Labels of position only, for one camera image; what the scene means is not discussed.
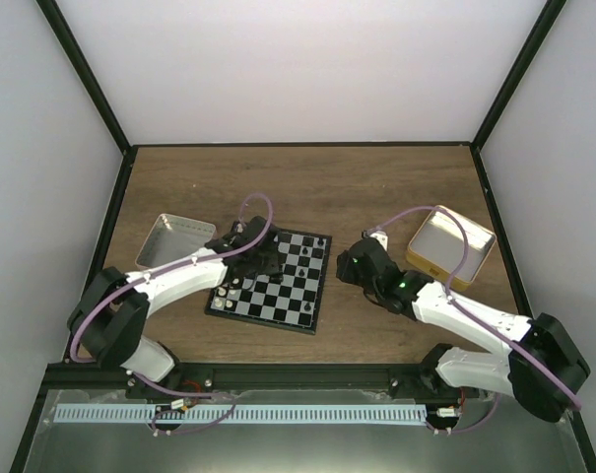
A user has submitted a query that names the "gold square tin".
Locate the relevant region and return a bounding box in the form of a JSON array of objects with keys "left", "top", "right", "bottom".
[{"left": 406, "top": 206, "right": 497, "bottom": 292}]

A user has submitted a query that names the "black frame post right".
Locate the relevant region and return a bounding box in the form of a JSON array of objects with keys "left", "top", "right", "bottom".
[{"left": 473, "top": 0, "right": 567, "bottom": 149}]

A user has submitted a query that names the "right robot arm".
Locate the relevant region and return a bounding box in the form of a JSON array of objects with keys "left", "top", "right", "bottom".
[{"left": 336, "top": 237, "right": 591, "bottom": 423}]

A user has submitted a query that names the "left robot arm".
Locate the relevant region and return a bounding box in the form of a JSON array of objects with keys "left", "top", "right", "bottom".
[{"left": 67, "top": 216, "right": 280, "bottom": 398}]

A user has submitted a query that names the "black frame post left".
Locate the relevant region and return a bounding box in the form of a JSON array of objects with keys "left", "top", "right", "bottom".
[{"left": 34, "top": 0, "right": 131, "bottom": 154}]

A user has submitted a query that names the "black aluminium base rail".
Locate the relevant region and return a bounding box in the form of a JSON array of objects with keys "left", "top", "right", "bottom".
[{"left": 124, "top": 362, "right": 564, "bottom": 400}]

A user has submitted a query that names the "pink square tin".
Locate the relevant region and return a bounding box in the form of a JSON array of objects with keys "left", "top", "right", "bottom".
[{"left": 135, "top": 213, "right": 216, "bottom": 269}]

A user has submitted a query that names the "black frame post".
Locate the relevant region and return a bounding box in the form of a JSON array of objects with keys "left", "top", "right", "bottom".
[
  {"left": 473, "top": 0, "right": 567, "bottom": 149},
  {"left": 34, "top": 0, "right": 131, "bottom": 154}
]

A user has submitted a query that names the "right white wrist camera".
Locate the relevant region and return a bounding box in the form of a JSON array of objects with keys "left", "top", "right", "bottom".
[{"left": 368, "top": 230, "right": 389, "bottom": 251}]

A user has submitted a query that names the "black white chessboard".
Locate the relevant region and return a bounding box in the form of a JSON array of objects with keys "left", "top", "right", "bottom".
[{"left": 205, "top": 229, "right": 332, "bottom": 335}]

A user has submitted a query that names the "light blue slotted cable duct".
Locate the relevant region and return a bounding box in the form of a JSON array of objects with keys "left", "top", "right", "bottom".
[{"left": 53, "top": 403, "right": 427, "bottom": 426}]

